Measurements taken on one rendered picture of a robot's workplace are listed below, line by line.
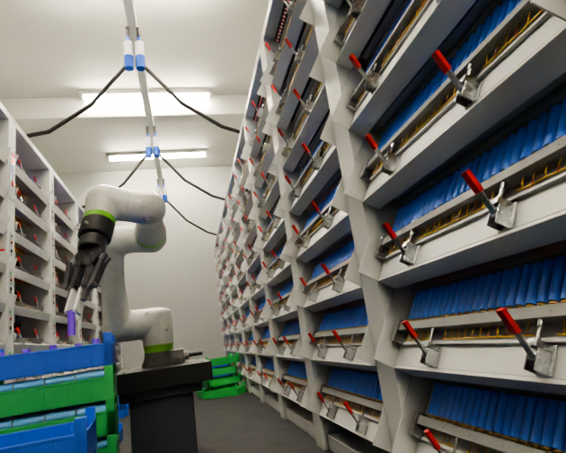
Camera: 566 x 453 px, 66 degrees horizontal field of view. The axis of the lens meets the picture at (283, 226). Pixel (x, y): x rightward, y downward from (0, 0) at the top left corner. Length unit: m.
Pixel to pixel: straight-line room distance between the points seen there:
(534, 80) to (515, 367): 0.38
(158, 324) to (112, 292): 0.24
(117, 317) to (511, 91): 1.68
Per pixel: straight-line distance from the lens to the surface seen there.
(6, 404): 1.24
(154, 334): 1.99
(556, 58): 0.63
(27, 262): 3.25
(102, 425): 1.21
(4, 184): 2.65
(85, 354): 1.21
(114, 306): 1.95
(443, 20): 0.83
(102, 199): 1.40
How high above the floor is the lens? 0.41
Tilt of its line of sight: 14 degrees up
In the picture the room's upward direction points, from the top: 8 degrees counter-clockwise
